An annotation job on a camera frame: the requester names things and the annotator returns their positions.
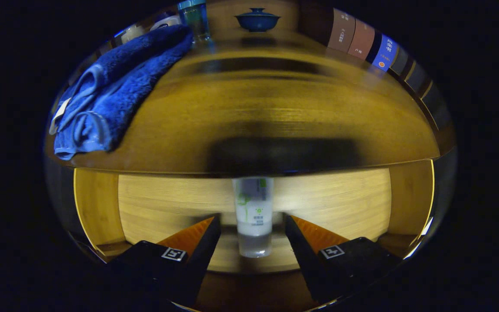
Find blue book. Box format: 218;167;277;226
371;34;399;72

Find wooden drawer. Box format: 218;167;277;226
74;159;435;312

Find white pump bottle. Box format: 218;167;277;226
119;24;146;44

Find blue lidded teacup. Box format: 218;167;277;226
235;7;281;33

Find white tube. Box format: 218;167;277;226
233;177;274;258

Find dark brown book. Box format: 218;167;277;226
327;9;356;53

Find white bottle blue cap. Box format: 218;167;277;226
150;15;183;31

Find wooden countertop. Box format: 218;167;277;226
46;26;456;178

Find reddish brown book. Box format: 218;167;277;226
347;19;376;60

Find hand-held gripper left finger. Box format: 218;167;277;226
102;215;222;309

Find blue folded towel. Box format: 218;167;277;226
49;24;194;161

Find teal bottle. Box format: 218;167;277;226
177;0;212;44

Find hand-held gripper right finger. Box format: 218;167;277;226
285;214;404;305

